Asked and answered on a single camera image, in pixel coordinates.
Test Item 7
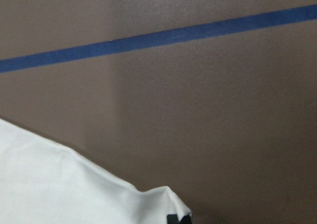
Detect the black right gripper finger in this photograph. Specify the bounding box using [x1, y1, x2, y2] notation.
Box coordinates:
[180, 216, 192, 224]

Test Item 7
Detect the cream long-sleeve cat shirt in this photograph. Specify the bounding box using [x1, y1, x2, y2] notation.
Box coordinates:
[0, 120, 193, 224]

